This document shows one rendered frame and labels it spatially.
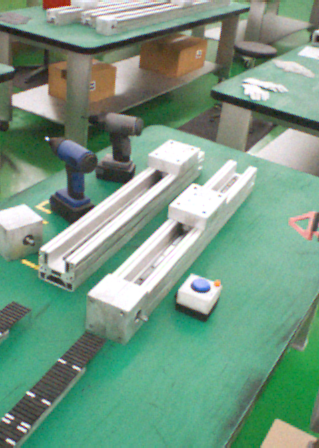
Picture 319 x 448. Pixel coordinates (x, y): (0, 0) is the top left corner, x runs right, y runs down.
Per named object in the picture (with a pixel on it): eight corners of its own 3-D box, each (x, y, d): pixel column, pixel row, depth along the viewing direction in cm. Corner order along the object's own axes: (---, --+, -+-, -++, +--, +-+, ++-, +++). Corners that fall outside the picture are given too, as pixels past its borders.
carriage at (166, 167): (177, 184, 177) (180, 164, 174) (145, 174, 181) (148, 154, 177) (197, 167, 190) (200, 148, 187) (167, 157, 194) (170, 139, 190)
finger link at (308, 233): (288, 205, 135) (322, 212, 129) (303, 211, 140) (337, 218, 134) (280, 233, 136) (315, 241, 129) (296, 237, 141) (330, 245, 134)
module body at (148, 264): (143, 322, 129) (148, 292, 125) (105, 306, 132) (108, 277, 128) (252, 191, 193) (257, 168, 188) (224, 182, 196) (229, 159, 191)
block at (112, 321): (134, 350, 121) (139, 315, 116) (85, 328, 125) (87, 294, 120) (153, 326, 128) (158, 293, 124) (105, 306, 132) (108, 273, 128)
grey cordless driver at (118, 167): (133, 186, 185) (139, 123, 174) (74, 175, 187) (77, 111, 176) (138, 176, 192) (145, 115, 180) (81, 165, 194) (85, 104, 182)
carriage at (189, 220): (203, 239, 151) (207, 217, 148) (165, 226, 155) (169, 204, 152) (223, 215, 164) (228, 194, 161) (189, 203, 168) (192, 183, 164)
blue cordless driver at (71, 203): (76, 228, 160) (80, 157, 148) (34, 199, 170) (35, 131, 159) (97, 220, 165) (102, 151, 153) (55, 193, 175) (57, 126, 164)
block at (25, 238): (13, 267, 141) (13, 234, 136) (-10, 245, 148) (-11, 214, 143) (47, 254, 147) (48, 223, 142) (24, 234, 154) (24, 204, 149)
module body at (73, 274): (73, 292, 135) (74, 263, 131) (38, 277, 139) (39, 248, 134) (200, 174, 199) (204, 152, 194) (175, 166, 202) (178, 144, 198)
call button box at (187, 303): (205, 322, 132) (210, 301, 128) (168, 307, 135) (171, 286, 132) (217, 304, 138) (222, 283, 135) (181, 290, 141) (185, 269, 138)
